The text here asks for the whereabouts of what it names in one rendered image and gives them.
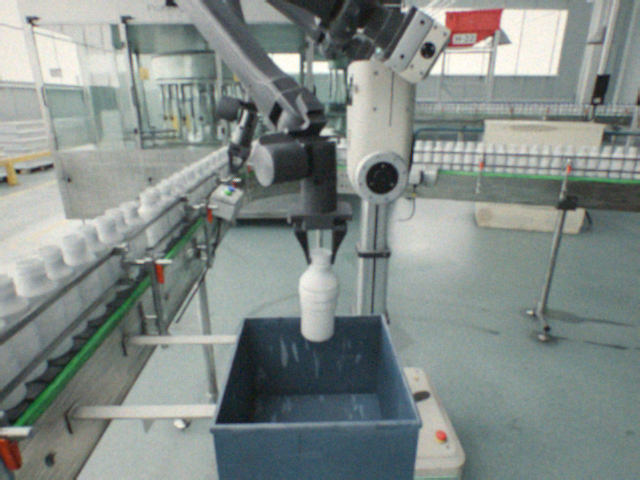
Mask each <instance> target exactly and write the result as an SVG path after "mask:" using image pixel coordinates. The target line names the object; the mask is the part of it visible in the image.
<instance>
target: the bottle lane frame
mask: <svg viewBox="0 0 640 480"><path fill-rule="evenodd" d="M231 225H232V224H231V221H228V222H226V221H225V220H224V219H223V220H222V221H221V229H220V236H219V240H218V244H217V248H218V247H219V245H220V243H221V242H222V240H223V238H224V237H225V235H226V233H227V232H228V230H229V229H230V227H231ZM195 236H196V238H197V245H198V246H200V245H201V244H202V243H203V242H204V243H205V233H204V223H203V215H202V216H201V217H200V218H199V219H198V220H197V221H196V223H195V224H193V226H192V227H191V228H190V229H189V230H188V231H186V233H185V235H183V237H182V238H181V239H180V241H179V242H178V243H177V244H176V245H175V247H174V248H172V250H171V251H170V252H169V253H167V255H166V256H165V257H164V258H163V259H162V260H173V261H174V265H173V266H164V268H163V269H164V277H165V283H164V284H160V283H159V287H160V293H161V300H162V306H163V313H164V314H165V315H167V316H168V318H169V321H168V322H167V327H168V328H169V326H170V325H171V323H172V321H173V320H174V319H175V317H176V316H177V314H178V312H179V311H180V309H181V308H182V306H183V304H184V301H185V299H186V298H187V296H188V295H189V293H190V291H191V290H192V288H193V286H194V285H195V283H196V281H197V280H198V278H199V277H200V275H201V273H202V272H203V270H204V269H205V268H206V266H207V265H206V261H199V260H198V259H196V255H195V250H196V249H198V248H197V247H195V246H194V237H195ZM217 248H216V250H217ZM198 252H199V253H198V255H199V258H200V250H199V249H198ZM139 284H140V285H139V286H138V287H137V288H136V289H135V290H132V294H131V295H130V296H129V297H128V298H126V299H125V301H124V302H123V303H122V304H121V305H120V307H118V308H116V310H115V311H114V312H113V313H112V315H111V316H109V317H108V320H107V321H106V322H105V323H104V324H103V325H102V326H101V327H97V329H98V331H97V332H96V333H95V334H94V335H93V336H92V337H91V338H90V339H87V344H86V345H84V346H83V347H82V348H81V349H80V350H79V351H77V352H73V353H75V356H74V357H73V358H72V359H71V360H70V361H69V362H68V363H67V365H66V366H63V367H60V368H62V371H61V372H60V373H59V374H57V376H56V377H55V378H54V379H53V380H52V381H50V382H44V383H45V384H46V388H45V389H44V391H43V392H42V393H41V394H40V395H39V396H38V397H37V398H36V399H35V400H27V401H26V402H29V404H30V405H29V406H28V407H27V408H26V409H25V410H26V411H25V412H24V413H23V414H22V415H21V416H20V417H19V418H18V419H17V420H16V421H11V422H9V421H8V423H9V424H10V427H21V426H25V427H34V428H35V434H34V436H33V437H32V439H30V440H16V441H17V444H18V448H19V450H20V453H21V457H22V466H21V469H20V470H18V471H14V472H15V474H16V477H17V480H77V478H78V476H79V475H80V473H81V471H82V470H83V469H84V468H85V466H86V463H87V461H88V459H89V458H90V456H91V454H92V453H93V451H94V450H95V448H96V447H97V446H98V444H99V442H100V441H101V439H102V438H103V436H104V434H105V431H106V429H107V428H108V426H109V424H110V423H111V421H113V420H107V419H90V420H83V421H82V422H81V424H80V425H79V426H78V428H77V431H76V432H75V434H72V433H71V429H70V425H69V422H68V418H67V415H66V414H67V413H68V412H69V410H71V409H72V406H73V405H74V403H75V402H76V401H78V402H79V406H80V407H107V406H122V404H123V403H124V401H125V399H126V398H127V394H128V393H129V392H130V391H131V389H132V387H133V386H134V384H135V382H136V381H137V379H138V377H139V376H140V374H141V373H142V371H143V369H144V368H145V366H146V364H147V363H148V361H149V359H151V357H152V354H153V352H154V351H155V349H156V347H157V346H158V345H133V347H134V349H133V350H132V351H131V353H130V354H129V355H128V356H126V354H125V350H124V345H123V339H124V338H125V337H126V336H127V334H128V333H129V332H131V337H151V336H148V334H147V333H145V334H144V331H143V325H142V322H143V320H144V319H145V317H144V316H141V314H140V310H139V305H140V304H141V302H144V306H145V315H147V316H156V314H155V308H154V301H153V295H152V289H151V283H150V277H149V274H148V275H147V276H145V278H144V279H143V280H142V282H141V283H139Z"/></svg>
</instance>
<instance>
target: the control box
mask: <svg viewBox="0 0 640 480"><path fill-rule="evenodd" d="M227 187H228V186H225V185H221V186H220V187H219V188H218V189H217V190H216V191H215V192H214V193H213V194H212V199H211V201H210V205H209V206H219V210H212V214H214V215H217V216H218V217H217V224H216V226H215V227H214V229H213V231H212V232H211V234H210V241H211V240H212V238H213V236H214V235H215V233H216V232H217V230H218V235H217V239H216V243H215V247H214V250H213V253H212V255H213V256H214V254H215V251H216V248H217V244H218V240H219V236H220V229H221V221H222V220H223V218H227V219H230V220H231V219H232V217H233V215H234V213H235V212H236V211H237V210H238V207H239V204H240V200H241V196H242V194H243V192H242V191H239V190H236V189H235V191H231V190H228V189H227ZM224 190H228V191H231V192H232V195H227V194H225V193H223V191H224ZM199 250H200V259H203V258H204V256H205V249H199ZM207 270H208V266H207V268H206V269H205V272H204V274H203V276H202V278H201V280H200V282H199V284H198V285H197V287H196V289H195V290H194V292H193V294H192V295H191V297H190V299H189V300H188V302H187V303H186V305H185V307H184V310H183V312H182V313H181V315H180V317H179V318H178V320H177V321H176V323H178V322H179V321H180V320H181V318H182V317H183V315H184V313H185V312H184V311H185V310H186V308H187V306H188V305H189V303H190V301H191V300H192V298H193V296H194V295H195V293H196V291H197V290H198V288H199V286H200V284H201V283H202V281H203V279H204V277H205V275H206V272H207Z"/></svg>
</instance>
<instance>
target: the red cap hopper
mask: <svg viewBox="0 0 640 480"><path fill-rule="evenodd" d="M503 11H504V8H497V9H481V10H464V11H445V21H444V26H445V27H447V28H448V29H449V30H451V32H450V39H451V42H449V43H448V45H447V46H446V48H445V50H444V51H443V53H442V62H441V72H440V76H441V81H440V92H439V102H438V106H439V105H440V103H442V98H443V90H444V91H445V92H446V93H447V95H448V96H449V97H450V98H451V99H452V100H455V99H456V98H455V96H454V95H453V94H452V93H451V92H450V91H449V90H448V89H447V87H469V86H482V87H481V89H480V90H479V91H478V92H477V93H476V94H475V95H473V96H472V97H471V98H470V99H471V101H472V100H473V99H474V100H475V99H477V98H478V97H479V96H480V95H481V94H482V92H483V91H484V94H483V100H484V101H483V106H484V103H487V104H486V105H487V106H488V103H490V101H491V93H492V86H493V80H494V73H495V66H496V59H497V52H498V45H499V38H500V30H501V27H500V24H501V18H502V13H503ZM489 38H491V43H490V47H475V46H476V45H478V44H480V43H482V42H484V41H486V40H487V39H489ZM468 49H488V50H475V51H457V50H468ZM446 50H447V51H446ZM469 53H489V57H488V65H487V72H486V80H485V82H476V83H443V78H444V69H445V59H446V54H469ZM484 134H485V132H479V138H478V143H483V141H484V140H483V137H484ZM438 138H439V131H436V132H435V142H434V149H435V148H436V145H437V142H438Z"/></svg>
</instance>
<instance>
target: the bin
mask: <svg viewBox="0 0 640 480"><path fill-rule="evenodd" d="M183 344H235V345H234V348H233V352H232V355H231V358H230V362H229V365H228V368H227V372H226V374H225V377H224V381H223V384H222V387H221V391H220V394H219V397H218V401H217V404H216V405H192V406H190V405H149V406H107V407H80V406H79V402H78V401H76V402H75V403H74V405H73V406H72V409H71V410H69V412H68V413H67V414H66V415H67V418H68V422H69V425H70V429H71V433H72V434H75V432H76V431H77V428H78V426H79V425H80V424H81V422H82V421H83V420H90V419H107V420H130V419H142V422H143V427H144V431H145V433H147V432H148V430H150V428H151V427H152V425H153V424H154V422H155V420H171V419H212V420H211V423H210V426H209V433H210V434H212V438H213V445H214V453H215V461H216V470H217V477H218V480H414V476H415V468H416V459H417V450H418V442H419V433H420V429H422V427H423V421H422V419H421V416H420V413H419V411H418V409H417V406H416V403H415V400H414V398H413V395H412V392H411V389H410V386H409V384H408V381H407V378H406V375H405V374H404V371H403V368H402V362H401V360H400V357H399V354H398V351H397V349H396V346H395V343H394V340H393V337H392V335H391V332H390V329H389V327H388V325H387V322H386V319H385V316H384V315H383V314H377V315H335V320H334V333H333V335H332V336H331V337H330V338H329V339H328V340H326V341H323V342H313V341H310V340H308V339H306V338H305V336H304V335H303V334H302V332H301V316H256V317H242V319H241V323H240V326H239V328H238V332H237V335H206V336H151V337H131V332H129V333H128V334H127V336H126V337H125V338H124V339H123V345H124V350H125V354H126V356H128V355H129V354H130V353H131V351H132V350H133V349H134V347H133V345H183Z"/></svg>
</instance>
